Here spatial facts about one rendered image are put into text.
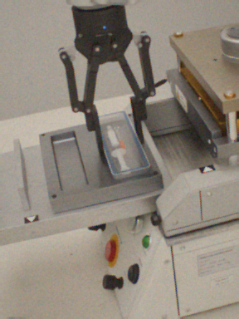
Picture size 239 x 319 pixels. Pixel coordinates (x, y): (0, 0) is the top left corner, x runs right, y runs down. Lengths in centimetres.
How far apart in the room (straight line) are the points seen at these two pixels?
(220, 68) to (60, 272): 48
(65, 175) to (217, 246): 26
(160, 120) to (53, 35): 144
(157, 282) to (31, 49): 172
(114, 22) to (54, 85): 174
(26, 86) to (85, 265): 154
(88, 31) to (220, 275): 41
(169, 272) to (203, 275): 6
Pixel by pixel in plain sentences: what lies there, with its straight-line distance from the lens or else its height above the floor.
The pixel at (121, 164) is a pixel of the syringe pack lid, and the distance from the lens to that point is 88.
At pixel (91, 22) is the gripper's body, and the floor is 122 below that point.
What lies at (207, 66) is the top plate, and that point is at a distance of 90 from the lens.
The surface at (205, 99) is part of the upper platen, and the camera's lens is 92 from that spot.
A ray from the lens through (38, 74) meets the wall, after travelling 253.
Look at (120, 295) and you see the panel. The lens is 101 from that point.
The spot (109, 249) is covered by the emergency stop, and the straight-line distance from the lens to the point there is 105.
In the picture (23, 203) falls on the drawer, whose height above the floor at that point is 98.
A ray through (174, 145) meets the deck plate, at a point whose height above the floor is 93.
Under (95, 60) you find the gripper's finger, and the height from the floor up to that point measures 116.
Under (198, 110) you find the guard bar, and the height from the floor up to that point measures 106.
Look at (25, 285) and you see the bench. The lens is 110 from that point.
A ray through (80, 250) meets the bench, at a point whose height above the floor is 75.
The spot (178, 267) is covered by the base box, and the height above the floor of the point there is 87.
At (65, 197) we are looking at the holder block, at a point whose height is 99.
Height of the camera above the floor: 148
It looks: 32 degrees down
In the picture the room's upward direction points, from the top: 10 degrees counter-clockwise
